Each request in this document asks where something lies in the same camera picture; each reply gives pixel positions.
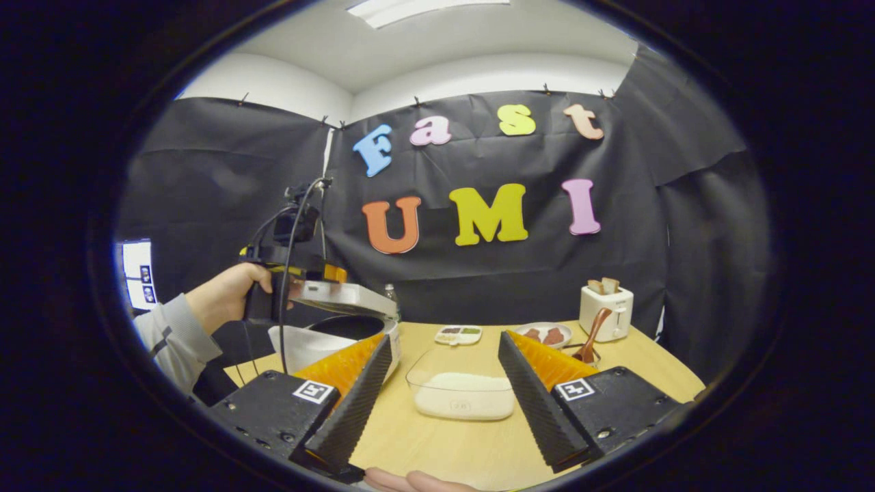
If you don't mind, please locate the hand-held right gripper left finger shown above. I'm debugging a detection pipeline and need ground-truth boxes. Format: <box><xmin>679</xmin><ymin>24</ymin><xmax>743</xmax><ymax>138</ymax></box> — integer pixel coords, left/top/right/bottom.
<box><xmin>195</xmin><ymin>331</ymin><xmax>392</xmax><ymax>476</ymax></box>

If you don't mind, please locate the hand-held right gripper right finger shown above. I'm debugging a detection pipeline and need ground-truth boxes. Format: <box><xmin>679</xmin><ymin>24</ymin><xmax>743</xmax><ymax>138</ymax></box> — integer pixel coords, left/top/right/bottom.
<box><xmin>498</xmin><ymin>330</ymin><xmax>684</xmax><ymax>474</ymax></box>

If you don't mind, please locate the white rice cooker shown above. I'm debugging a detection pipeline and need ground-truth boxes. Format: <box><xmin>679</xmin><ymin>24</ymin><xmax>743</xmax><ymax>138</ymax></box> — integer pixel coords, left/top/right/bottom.
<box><xmin>268</xmin><ymin>280</ymin><xmax>403</xmax><ymax>385</ymax></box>

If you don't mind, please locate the brown wooden spoon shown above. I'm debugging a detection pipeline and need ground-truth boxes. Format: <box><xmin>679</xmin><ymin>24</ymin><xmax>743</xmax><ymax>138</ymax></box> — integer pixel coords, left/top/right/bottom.
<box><xmin>573</xmin><ymin>307</ymin><xmax>613</xmax><ymax>363</ymax></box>

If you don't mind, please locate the white round plate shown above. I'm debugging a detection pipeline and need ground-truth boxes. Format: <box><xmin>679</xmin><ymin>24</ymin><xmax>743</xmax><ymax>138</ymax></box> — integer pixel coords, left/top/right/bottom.
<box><xmin>514</xmin><ymin>322</ymin><xmax>574</xmax><ymax>349</ymax></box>

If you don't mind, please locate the white divided condiment tray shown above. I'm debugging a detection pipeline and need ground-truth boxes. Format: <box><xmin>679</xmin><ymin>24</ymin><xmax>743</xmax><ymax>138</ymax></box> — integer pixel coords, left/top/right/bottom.
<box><xmin>435</xmin><ymin>325</ymin><xmax>483</xmax><ymax>346</ymax></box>

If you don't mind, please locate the white toaster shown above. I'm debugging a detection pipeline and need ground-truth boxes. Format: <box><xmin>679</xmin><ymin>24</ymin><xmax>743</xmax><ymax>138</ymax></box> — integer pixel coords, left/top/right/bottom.
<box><xmin>580</xmin><ymin>277</ymin><xmax>634</xmax><ymax>342</ymax></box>

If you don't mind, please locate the black backdrop cloth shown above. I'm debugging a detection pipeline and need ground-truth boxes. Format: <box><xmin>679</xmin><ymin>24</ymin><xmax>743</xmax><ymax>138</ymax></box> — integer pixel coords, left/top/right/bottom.
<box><xmin>116</xmin><ymin>44</ymin><xmax>770</xmax><ymax>404</ymax></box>

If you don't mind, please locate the lit computer screen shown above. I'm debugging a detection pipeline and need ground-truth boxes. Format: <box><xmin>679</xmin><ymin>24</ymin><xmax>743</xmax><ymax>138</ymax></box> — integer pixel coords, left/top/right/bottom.
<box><xmin>122</xmin><ymin>239</ymin><xmax>158</xmax><ymax>312</ymax></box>

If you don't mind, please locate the ceiling light panel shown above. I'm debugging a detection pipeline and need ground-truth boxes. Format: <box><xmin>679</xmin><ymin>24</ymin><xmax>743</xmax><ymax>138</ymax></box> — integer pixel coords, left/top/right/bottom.
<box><xmin>345</xmin><ymin>0</ymin><xmax>510</xmax><ymax>29</ymax></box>

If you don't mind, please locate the black cable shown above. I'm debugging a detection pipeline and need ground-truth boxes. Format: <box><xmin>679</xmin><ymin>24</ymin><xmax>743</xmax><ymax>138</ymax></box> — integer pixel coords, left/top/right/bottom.
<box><xmin>277</xmin><ymin>176</ymin><xmax>334</xmax><ymax>375</ymax></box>

